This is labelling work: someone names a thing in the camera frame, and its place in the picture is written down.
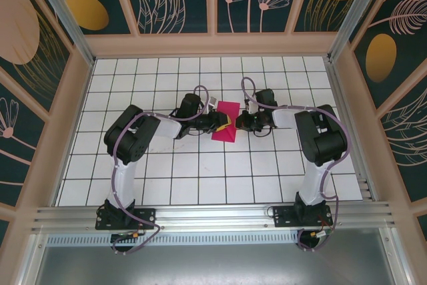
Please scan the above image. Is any aluminium mounting rail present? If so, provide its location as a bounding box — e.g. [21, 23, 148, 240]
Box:
[31, 200, 398, 233]

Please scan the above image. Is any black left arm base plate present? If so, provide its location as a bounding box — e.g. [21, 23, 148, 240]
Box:
[95, 207, 157, 231]

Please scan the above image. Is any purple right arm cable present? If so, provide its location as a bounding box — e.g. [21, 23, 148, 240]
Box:
[240, 77, 352, 253]

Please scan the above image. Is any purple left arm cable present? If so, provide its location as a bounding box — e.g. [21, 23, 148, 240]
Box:
[111, 84, 211, 256]

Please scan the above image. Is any pink square paper sheet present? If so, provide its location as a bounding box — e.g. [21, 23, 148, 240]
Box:
[211, 100, 241, 144]

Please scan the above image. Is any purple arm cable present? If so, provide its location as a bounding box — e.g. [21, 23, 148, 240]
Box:
[111, 84, 211, 256]
[240, 77, 352, 253]

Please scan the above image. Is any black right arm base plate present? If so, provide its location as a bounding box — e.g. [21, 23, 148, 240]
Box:
[272, 202, 334, 228]

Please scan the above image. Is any aluminium side rail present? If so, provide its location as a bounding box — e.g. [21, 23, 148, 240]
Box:
[325, 57, 375, 203]

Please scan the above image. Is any aluminium frame post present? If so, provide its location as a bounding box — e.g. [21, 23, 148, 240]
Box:
[326, 0, 390, 63]
[26, 0, 96, 66]

